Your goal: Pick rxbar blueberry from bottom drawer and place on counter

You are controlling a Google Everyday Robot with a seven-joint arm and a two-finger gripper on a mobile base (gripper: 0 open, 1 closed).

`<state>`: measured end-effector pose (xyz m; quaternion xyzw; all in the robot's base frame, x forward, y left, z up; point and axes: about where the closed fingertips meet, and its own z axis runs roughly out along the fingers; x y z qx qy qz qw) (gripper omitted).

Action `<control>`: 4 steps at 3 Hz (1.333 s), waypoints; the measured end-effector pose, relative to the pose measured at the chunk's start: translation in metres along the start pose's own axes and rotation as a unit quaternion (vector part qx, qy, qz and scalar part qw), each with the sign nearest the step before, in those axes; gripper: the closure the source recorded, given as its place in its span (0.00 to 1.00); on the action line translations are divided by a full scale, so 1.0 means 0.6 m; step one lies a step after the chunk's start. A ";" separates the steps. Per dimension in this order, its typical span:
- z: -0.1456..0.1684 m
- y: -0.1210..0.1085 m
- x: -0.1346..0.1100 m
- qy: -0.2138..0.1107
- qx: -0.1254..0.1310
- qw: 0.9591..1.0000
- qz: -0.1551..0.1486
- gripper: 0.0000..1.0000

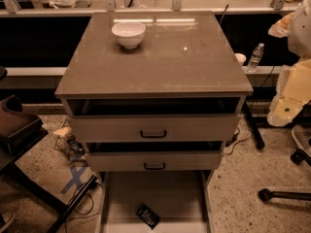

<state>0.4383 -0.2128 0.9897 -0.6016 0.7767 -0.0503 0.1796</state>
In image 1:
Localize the white ceramic bowl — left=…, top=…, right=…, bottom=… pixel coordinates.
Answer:
left=112, top=21, right=146, bottom=49

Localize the black chair caster leg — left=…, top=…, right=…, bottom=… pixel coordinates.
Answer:
left=258, top=149, right=311, bottom=202

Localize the black table leg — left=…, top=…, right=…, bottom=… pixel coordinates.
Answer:
left=242, top=103, right=265, bottom=150

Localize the white paper cup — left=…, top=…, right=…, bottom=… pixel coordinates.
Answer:
left=235, top=53, right=246, bottom=66

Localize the middle drawer with handle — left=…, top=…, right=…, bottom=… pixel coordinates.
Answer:
left=86, top=141, right=223, bottom=172

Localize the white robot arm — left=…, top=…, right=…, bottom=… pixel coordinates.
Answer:
left=267, top=0, right=311, bottom=127

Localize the grey drawer cabinet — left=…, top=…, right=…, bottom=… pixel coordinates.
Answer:
left=53, top=11, right=255, bottom=233

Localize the dark rxbar blueberry wrapper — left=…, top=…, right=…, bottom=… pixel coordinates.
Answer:
left=136, top=204, right=160, bottom=229

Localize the wire basket with items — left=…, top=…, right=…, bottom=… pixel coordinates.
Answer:
left=53, top=120, right=86, bottom=163

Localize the black floor cable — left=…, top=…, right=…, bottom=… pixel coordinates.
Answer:
left=63, top=180, right=100, bottom=233

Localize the drawer with handle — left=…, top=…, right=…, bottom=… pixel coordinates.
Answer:
left=86, top=141, right=223, bottom=172
left=66, top=97, right=242, bottom=144

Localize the dark brown side cart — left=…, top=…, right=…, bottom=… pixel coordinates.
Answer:
left=0, top=95, right=97, bottom=233

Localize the clear plastic water bottle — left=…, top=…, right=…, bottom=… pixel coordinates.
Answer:
left=247, top=43, right=264, bottom=73

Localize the open bottom drawer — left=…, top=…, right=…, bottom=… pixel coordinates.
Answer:
left=95, top=171, right=212, bottom=233

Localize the top drawer with handle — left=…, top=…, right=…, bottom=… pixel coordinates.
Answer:
left=66, top=97, right=242, bottom=144

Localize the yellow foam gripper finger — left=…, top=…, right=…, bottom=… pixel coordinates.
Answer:
left=267, top=59, right=311, bottom=127
left=268, top=13, right=294, bottom=38

